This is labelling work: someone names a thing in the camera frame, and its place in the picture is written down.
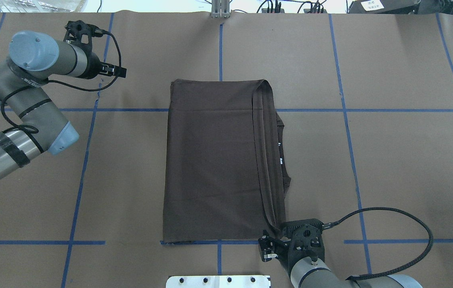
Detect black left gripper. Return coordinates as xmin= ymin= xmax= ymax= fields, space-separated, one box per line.
xmin=97 ymin=62 xmax=127 ymax=78

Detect grey orange usb hub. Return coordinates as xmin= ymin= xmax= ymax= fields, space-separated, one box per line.
xmin=256 ymin=0 xmax=284 ymax=14
xmin=296 ymin=0 xmax=327 ymax=14

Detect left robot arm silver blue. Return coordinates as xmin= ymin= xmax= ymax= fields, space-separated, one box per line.
xmin=0 ymin=21 xmax=126 ymax=180

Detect black box with label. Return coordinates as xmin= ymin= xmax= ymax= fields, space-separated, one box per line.
xmin=347 ymin=0 xmax=420 ymax=14

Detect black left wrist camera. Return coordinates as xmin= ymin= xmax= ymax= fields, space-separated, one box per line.
xmin=63 ymin=20 xmax=106 ymax=49

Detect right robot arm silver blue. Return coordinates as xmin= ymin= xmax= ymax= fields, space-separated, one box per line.
xmin=257 ymin=207 xmax=434 ymax=288

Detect brown t-shirt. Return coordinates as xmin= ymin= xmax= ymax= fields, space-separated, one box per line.
xmin=162 ymin=80 xmax=291 ymax=243

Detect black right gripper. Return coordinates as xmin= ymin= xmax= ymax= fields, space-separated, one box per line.
xmin=258 ymin=218 xmax=325 ymax=266

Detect clear plastic bag sheet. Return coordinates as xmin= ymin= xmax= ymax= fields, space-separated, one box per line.
xmin=0 ymin=0 xmax=88 ymax=13

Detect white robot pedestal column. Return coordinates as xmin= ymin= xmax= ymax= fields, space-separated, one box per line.
xmin=166 ymin=275 xmax=271 ymax=288

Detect aluminium frame post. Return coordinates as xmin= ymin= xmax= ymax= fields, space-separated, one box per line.
xmin=208 ymin=0 xmax=231 ymax=18

